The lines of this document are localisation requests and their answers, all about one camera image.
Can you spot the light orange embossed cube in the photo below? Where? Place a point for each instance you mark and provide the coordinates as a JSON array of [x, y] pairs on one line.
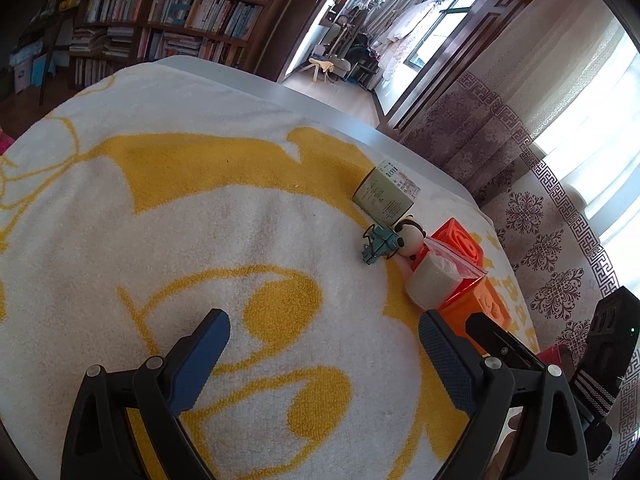
[[487, 300]]

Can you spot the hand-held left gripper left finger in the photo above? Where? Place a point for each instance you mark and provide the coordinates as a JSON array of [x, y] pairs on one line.
[[200, 360]]

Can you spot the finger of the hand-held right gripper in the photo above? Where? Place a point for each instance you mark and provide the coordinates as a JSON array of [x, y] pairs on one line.
[[495, 335]]

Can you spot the yellow white printed towel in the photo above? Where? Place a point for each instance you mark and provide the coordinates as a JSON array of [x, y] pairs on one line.
[[150, 160]]

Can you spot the red-orange embossed cube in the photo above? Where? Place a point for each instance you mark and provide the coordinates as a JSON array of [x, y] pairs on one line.
[[457, 240]]

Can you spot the yellow white medicine box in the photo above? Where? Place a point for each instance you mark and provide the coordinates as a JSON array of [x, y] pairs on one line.
[[385, 195]]

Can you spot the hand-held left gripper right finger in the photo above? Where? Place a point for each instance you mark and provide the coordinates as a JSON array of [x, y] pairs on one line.
[[445, 360]]

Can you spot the small wooden stool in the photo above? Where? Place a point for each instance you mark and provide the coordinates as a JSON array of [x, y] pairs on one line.
[[320, 65]]

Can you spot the small panda toy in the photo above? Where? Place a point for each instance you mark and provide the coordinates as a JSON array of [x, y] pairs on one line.
[[410, 242]]

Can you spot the gray armchair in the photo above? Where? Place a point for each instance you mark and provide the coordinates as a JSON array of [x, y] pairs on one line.
[[342, 67]]

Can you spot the rows of books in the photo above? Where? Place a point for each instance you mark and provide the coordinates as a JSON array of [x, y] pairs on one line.
[[210, 15]]

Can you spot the wooden bookshelf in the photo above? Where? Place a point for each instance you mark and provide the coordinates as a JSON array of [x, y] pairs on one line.
[[280, 10]]

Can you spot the red tin box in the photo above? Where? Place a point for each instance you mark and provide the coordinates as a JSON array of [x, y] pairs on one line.
[[555, 357]]

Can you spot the brown wooden door frame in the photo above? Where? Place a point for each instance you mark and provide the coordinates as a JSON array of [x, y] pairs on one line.
[[447, 67]]

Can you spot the dark shelving unit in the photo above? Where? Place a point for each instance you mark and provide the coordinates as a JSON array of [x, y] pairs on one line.
[[47, 60]]

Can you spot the white storage box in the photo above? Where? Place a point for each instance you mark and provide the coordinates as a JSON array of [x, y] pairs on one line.
[[22, 75]]

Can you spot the hanging pale clothes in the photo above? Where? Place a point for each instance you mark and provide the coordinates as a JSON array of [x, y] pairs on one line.
[[410, 25]]

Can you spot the teal binder clip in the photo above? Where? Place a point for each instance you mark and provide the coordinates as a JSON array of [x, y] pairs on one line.
[[386, 242], [371, 256]]

